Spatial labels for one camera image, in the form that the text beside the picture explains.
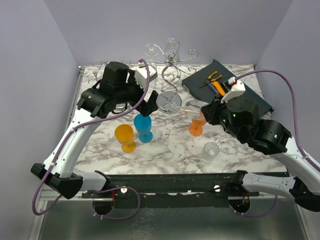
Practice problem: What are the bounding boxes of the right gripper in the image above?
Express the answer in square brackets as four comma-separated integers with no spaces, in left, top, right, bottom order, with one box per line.
[200,93,244,141]

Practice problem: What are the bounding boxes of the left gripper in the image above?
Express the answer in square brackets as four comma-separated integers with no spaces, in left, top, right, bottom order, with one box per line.
[115,71,159,116]

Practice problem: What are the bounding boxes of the clear wine glass front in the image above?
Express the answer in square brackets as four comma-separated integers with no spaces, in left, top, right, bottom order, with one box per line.
[184,99,208,118]

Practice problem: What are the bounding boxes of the clear wine glass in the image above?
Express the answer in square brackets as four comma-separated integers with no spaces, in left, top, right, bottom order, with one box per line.
[164,38,180,62]
[201,142,219,163]
[184,99,208,118]
[147,61,158,88]

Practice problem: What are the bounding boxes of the orange plastic goblet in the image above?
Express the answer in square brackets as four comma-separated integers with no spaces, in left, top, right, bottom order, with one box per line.
[188,111,207,137]

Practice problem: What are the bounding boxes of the tall chrome glass rack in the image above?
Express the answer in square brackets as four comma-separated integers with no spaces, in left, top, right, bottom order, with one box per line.
[149,46,199,114]

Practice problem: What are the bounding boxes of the tall clear flute glass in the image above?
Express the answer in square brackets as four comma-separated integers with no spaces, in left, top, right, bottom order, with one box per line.
[144,43,162,59]

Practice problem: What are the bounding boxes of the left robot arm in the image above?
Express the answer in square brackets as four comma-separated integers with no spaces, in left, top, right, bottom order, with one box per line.
[30,60,158,199]

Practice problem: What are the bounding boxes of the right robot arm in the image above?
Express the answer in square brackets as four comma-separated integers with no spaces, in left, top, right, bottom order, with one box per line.
[201,96,320,212]

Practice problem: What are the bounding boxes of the small chrome glass rack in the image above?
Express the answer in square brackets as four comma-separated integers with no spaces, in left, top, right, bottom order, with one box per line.
[93,61,131,115]

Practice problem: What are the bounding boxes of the blue red screwdriver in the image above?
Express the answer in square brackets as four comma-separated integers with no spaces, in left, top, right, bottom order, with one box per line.
[207,83,220,96]

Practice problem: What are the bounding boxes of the yellow utility knife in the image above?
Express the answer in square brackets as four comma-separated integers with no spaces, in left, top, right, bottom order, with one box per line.
[212,81,226,97]

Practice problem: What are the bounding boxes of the blue plastic goblet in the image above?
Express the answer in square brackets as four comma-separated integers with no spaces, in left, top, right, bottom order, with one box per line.
[133,114,153,143]

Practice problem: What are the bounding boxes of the dark flat equipment box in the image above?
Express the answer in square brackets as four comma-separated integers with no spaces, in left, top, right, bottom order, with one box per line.
[181,60,274,117]

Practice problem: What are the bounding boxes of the yellow plastic goblet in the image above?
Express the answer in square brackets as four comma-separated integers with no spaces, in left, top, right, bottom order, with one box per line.
[114,124,136,153]

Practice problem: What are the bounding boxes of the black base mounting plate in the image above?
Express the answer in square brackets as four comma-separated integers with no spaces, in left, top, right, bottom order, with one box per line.
[82,171,248,209]

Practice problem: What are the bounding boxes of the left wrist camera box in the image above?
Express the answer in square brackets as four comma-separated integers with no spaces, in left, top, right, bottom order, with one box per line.
[134,60,151,89]

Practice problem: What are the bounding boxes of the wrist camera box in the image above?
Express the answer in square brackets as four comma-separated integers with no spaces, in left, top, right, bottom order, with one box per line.
[134,60,151,89]
[220,77,246,104]

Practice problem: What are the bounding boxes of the yellow handled pliers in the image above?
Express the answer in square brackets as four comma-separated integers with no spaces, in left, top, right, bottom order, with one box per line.
[199,71,222,88]

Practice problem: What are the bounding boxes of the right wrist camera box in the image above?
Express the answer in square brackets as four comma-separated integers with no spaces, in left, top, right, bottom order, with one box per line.
[220,77,246,104]

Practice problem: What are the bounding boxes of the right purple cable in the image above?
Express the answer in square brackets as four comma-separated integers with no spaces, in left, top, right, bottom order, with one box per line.
[232,69,320,218]

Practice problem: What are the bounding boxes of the aluminium rail frame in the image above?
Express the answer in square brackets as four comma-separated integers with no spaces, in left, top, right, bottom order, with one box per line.
[27,65,310,240]

